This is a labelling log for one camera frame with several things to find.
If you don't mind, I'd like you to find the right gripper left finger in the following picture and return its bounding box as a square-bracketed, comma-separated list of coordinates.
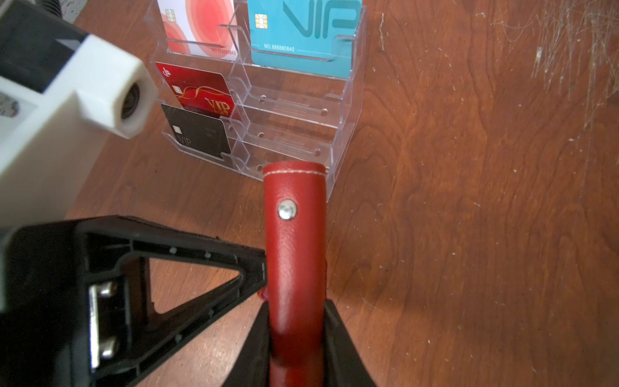
[222, 303, 270, 387]

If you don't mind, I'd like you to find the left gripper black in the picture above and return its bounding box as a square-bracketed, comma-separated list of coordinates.
[1, 216, 266, 386]

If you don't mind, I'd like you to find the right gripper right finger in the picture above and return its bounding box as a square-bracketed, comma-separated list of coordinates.
[323, 299, 377, 387]

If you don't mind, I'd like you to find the red leather card wallet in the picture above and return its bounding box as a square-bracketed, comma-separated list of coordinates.
[264, 161, 327, 386]

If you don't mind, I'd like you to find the clear acrylic card display stand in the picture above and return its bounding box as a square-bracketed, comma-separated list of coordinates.
[145, 1, 368, 190]

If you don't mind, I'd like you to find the black VIP card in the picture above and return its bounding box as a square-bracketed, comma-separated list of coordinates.
[161, 104, 231, 160]

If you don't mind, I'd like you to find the red VIP card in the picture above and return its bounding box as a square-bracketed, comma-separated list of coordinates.
[155, 61, 235, 117]

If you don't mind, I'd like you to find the white red circle card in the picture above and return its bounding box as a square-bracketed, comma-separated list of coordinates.
[157, 0, 238, 61]

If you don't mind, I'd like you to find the teal VIP card in stand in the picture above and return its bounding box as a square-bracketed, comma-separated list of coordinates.
[247, 0, 363, 79]

